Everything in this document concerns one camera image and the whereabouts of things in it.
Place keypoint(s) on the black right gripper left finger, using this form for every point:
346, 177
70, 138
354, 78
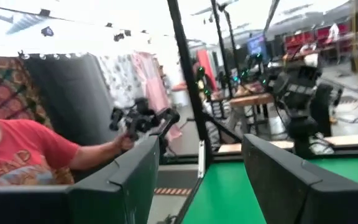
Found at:
57, 205

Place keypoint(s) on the green table mat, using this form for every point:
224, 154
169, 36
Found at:
225, 193

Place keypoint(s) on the wooden table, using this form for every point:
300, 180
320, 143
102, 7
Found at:
353, 140

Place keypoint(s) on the red shelf rack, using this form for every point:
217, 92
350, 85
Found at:
315, 37

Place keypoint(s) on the silver frame bracket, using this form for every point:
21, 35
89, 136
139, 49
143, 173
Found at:
201, 158

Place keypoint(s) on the pink hanging cloth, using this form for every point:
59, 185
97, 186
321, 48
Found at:
152, 84

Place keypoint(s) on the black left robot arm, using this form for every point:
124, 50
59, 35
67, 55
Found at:
301, 133

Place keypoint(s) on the red patterned hanging cloth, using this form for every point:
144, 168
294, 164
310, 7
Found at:
11, 87

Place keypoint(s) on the person's hand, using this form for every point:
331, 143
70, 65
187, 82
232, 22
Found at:
124, 143

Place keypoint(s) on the blue screen monitor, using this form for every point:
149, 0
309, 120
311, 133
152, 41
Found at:
256, 45

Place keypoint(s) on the dark grey hanging cloth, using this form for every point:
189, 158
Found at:
70, 96

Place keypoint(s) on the wooden workbench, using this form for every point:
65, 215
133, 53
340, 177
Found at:
250, 99

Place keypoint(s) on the person's forearm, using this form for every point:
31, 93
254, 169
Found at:
95, 154

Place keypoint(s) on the white floral hanging cloth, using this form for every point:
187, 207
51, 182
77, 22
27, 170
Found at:
120, 77

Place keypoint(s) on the person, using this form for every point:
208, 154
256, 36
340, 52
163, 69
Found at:
20, 149

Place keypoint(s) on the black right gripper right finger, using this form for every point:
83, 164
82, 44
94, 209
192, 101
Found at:
315, 205

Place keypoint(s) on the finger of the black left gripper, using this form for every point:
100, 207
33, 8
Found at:
280, 84
322, 109

